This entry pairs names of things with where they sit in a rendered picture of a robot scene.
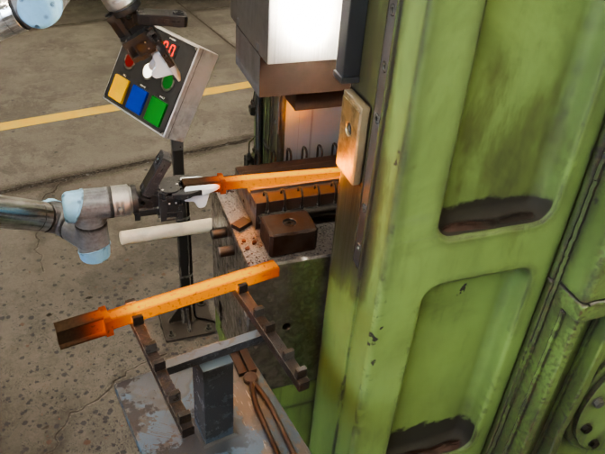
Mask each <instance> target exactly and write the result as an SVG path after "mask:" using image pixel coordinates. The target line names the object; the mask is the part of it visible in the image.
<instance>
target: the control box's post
mask: <svg viewBox="0 0 605 454"><path fill-rule="evenodd" d="M170 144H171V151H172V160H173V161H172V166H173V176H175V175H184V174H185V167H184V143H183V142H180V141H174V140H170ZM182 203H183V206H184V212H183V213H182V217H183V218H186V201H185V200H182ZM177 251H178V266H179V274H180V277H184V276H189V275H190V273H189V255H188V237H187V235H186V236H180V237H177ZM179 280H180V288H181V287H184V286H190V277H188V278H182V279H180V278H179ZM185 308H188V309H189V318H190V322H191V321H192V308H191V305H187V306H184V307H182V310H183V322H185Z"/></svg>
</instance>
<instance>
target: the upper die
mask: <svg viewBox="0 0 605 454"><path fill-rule="evenodd" d="M336 62H337V60H336V59H330V60H318V61H305V62H293V63H280V64H266V62H265V61H264V60H263V58H262V57H261V56H260V55H259V53H258V51H257V50H256V49H255V48H254V46H253V45H252V44H251V43H250V41H249V40H248V38H247V37H246V36H245V34H244V33H243V32H242V30H241V29H240V28H239V26H238V25H236V64H237V65H238V67H239V69H240V70H241V72H242V73H243V75H244V76H245V78H246V79H247V81H248V82H249V83H250V85H251V86H252V88H253V89H254V91H255V92H256V94H257V96H258V97H270V96H280V95H299V94H309V93H319V92H329V91H340V90H345V89H350V84H340V83H339V82H338V80H337V79H336V78H335V77H334V76H333V70H334V69H336Z"/></svg>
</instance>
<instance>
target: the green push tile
mask: <svg viewBox="0 0 605 454"><path fill-rule="evenodd" d="M167 107H168V104H167V103H165V102H164V101H162V100H160V99H159V98H157V97H155V96H152V97H151V99H150V101H149V106H148V108H147V111H146V113H145V115H144V117H143V118H144V119H145V120H146V121H148V122H149V123H151V124H153V125H155V126H156V127H158V128H159V127H160V124H161V123H162V120H163V118H164V115H165V113H166V110H167Z"/></svg>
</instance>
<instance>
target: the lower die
mask: <svg viewBox="0 0 605 454"><path fill-rule="evenodd" d="M336 157H337V155H331V156H323V157H316V158H308V159H295V160H287V161H279V162H272V163H265V164H260V165H258V164H256V165H249V166H242V167H235V176H238V175H249V174H260V173H271V172H282V171H293V170H303V169H314V168H334V167H337V164H336ZM339 178H340V177H329V178H323V179H315V180H309V181H302V182H295V183H288V184H282V185H274V186H262V187H255V188H250V189H249V191H248V189H247V188H239V189H237V191H238V194H239V197H240V199H241V201H242V203H243V199H244V203H243V204H244V206H245V208H246V210H247V212H248V215H249V217H250V219H251V221H252V222H253V224H254V226H255V228H256V229H260V224H258V221H257V217H258V216H259V215H261V214H262V213H265V210H266V195H265V196H263V192H264V191H266V192H267V194H268V199H269V206H268V210H269V212H270V213H272V212H278V211H282V210H283V207H284V194H280V190H281V189H282V188H283V189H284V190H285V193H286V209H287V210H291V209H297V208H300V204H301V197H302V195H301V190H300V191H297V187H298V186H300V187H301V188H302V190H303V206H304V207H310V206H316V204H317V202H318V188H317V187H316V189H314V185H315V184H318V185H319V187H320V189H321V201H320V203H321V205H323V204H332V203H333V200H334V195H335V187H334V185H333V186H330V183H331V182H335V183H336V185H337V188H338V192H339ZM335 216H336V215H335V214H331V215H324V216H319V217H312V219H313V220H319V219H324V218H330V217H335Z"/></svg>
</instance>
